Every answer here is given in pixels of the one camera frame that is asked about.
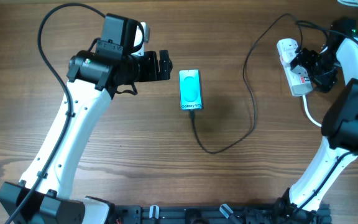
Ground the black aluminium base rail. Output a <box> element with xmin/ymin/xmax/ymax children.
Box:
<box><xmin>106</xmin><ymin>204</ymin><xmax>333</xmax><ymax>224</ymax></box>

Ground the white charger plug adapter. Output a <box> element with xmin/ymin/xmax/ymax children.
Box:
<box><xmin>280</xmin><ymin>49</ymin><xmax>297</xmax><ymax>67</ymax></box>

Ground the white power strip cord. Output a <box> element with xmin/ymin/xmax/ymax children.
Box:
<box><xmin>302</xmin><ymin>0</ymin><xmax>358</xmax><ymax>128</ymax></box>

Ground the black charger cable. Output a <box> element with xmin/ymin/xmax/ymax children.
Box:
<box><xmin>188</xmin><ymin>12</ymin><xmax>304</xmax><ymax>155</ymax></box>

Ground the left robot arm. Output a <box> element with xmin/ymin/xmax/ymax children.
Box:
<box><xmin>0</xmin><ymin>14</ymin><xmax>172</xmax><ymax>223</ymax></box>

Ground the smartphone with teal screen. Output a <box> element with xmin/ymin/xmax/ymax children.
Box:
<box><xmin>179</xmin><ymin>69</ymin><xmax>203</xmax><ymax>110</ymax></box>

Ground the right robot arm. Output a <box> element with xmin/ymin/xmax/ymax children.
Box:
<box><xmin>271</xmin><ymin>17</ymin><xmax>358</xmax><ymax>223</ymax></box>

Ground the white power strip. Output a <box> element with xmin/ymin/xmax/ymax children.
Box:
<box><xmin>277</xmin><ymin>38</ymin><xmax>313</xmax><ymax>96</ymax></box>

